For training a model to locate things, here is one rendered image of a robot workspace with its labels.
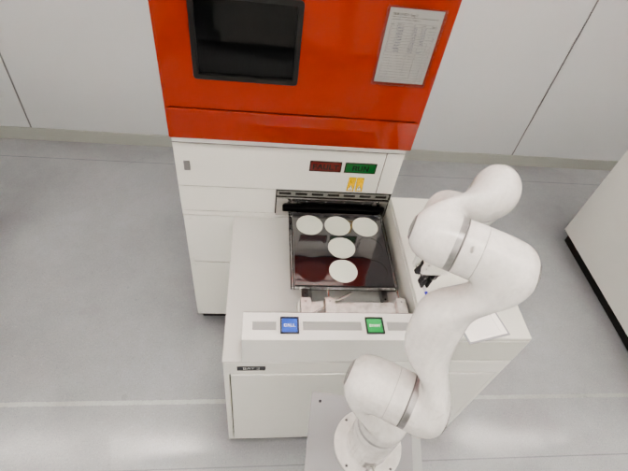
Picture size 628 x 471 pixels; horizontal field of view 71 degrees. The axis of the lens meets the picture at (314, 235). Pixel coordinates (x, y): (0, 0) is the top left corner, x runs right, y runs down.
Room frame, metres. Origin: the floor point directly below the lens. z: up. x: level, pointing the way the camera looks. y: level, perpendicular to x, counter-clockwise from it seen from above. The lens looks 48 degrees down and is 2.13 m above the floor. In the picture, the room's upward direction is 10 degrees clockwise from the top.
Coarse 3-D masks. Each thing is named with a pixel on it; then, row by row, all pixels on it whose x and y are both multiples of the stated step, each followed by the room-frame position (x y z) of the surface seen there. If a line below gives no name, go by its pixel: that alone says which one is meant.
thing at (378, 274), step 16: (304, 240) 1.08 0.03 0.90; (320, 240) 1.09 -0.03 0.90; (352, 240) 1.12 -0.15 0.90; (368, 240) 1.14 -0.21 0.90; (304, 256) 1.01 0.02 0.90; (320, 256) 1.02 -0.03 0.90; (352, 256) 1.04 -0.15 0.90; (368, 256) 1.06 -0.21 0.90; (384, 256) 1.07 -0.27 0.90; (304, 272) 0.94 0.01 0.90; (320, 272) 0.95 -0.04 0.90; (368, 272) 0.98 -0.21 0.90; (384, 272) 1.00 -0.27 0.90
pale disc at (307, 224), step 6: (306, 216) 1.21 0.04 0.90; (312, 216) 1.21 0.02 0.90; (300, 222) 1.17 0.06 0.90; (306, 222) 1.17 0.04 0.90; (312, 222) 1.18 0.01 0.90; (318, 222) 1.18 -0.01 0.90; (300, 228) 1.14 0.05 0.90; (306, 228) 1.14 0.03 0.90; (312, 228) 1.15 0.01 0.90; (318, 228) 1.15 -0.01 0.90; (306, 234) 1.11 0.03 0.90; (312, 234) 1.12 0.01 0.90
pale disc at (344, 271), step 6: (336, 264) 0.99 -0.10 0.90; (342, 264) 1.00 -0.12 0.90; (348, 264) 1.00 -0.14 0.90; (330, 270) 0.96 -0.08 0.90; (336, 270) 0.97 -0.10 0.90; (342, 270) 0.97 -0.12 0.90; (348, 270) 0.98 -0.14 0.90; (354, 270) 0.98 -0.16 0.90; (336, 276) 0.94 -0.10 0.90; (342, 276) 0.95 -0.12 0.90; (348, 276) 0.95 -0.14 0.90; (354, 276) 0.96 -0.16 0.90
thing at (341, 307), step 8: (312, 304) 0.83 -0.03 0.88; (320, 304) 0.83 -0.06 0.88; (336, 304) 0.84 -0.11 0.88; (344, 304) 0.85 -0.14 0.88; (352, 304) 0.85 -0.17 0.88; (360, 304) 0.86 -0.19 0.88; (368, 304) 0.86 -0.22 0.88; (376, 304) 0.87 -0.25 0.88; (384, 304) 0.88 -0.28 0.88; (392, 304) 0.88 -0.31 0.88; (336, 312) 0.81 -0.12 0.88; (344, 312) 0.81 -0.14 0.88; (352, 312) 0.82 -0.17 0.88; (360, 312) 0.83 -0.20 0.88; (368, 312) 0.83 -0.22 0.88; (376, 312) 0.84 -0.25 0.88; (384, 312) 0.84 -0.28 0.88; (392, 312) 0.85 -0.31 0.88
